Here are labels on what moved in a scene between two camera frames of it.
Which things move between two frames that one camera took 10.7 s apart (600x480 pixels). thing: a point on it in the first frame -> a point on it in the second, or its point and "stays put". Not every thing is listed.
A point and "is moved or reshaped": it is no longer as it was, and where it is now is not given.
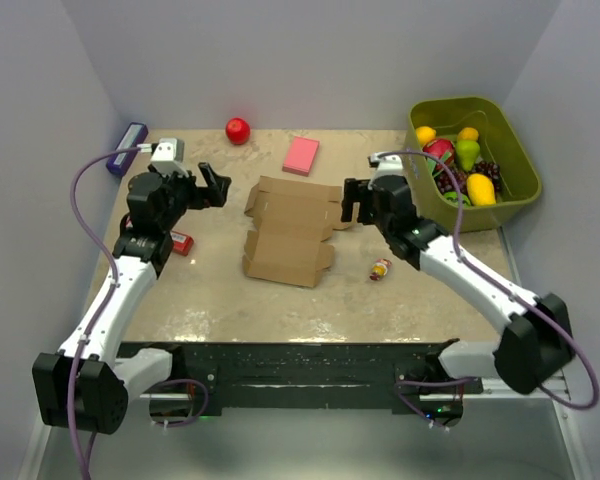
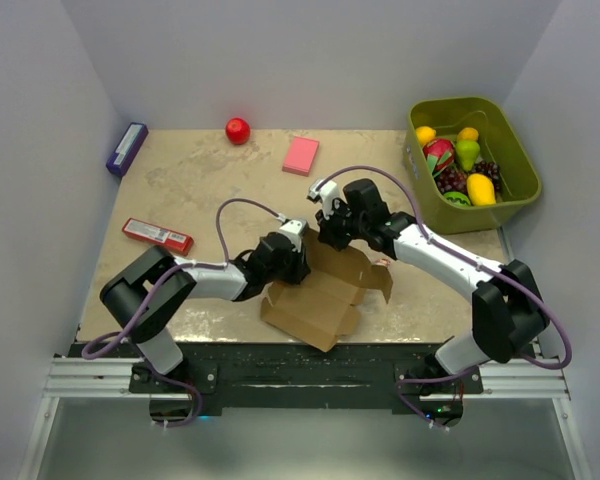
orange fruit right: [468, 133] stays put
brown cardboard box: [290, 222] is moved or reshaped
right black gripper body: [377, 218] -> [341, 226]
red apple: [238, 130] stays put
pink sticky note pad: [301, 156] stays put
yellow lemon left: [425, 134] stays put
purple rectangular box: [134, 135] stays put
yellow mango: [480, 190] stays put
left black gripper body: [183, 195] -> [290, 271]
